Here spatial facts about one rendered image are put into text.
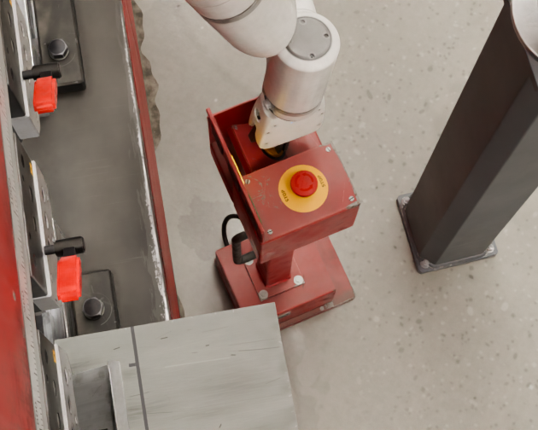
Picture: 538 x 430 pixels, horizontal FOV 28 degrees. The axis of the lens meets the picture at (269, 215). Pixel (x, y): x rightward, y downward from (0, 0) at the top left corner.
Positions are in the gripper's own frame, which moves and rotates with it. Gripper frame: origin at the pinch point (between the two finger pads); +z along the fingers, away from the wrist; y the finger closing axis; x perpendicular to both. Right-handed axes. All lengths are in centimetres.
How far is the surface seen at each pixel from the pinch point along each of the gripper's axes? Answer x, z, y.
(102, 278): -14.3, -13.7, -33.0
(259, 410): -39, -24, -22
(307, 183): -10.2, -7.0, -1.0
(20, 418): -36, -61, -45
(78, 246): -18, -41, -35
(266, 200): -9.5, -3.5, -6.6
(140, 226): -8.9, -11.4, -25.6
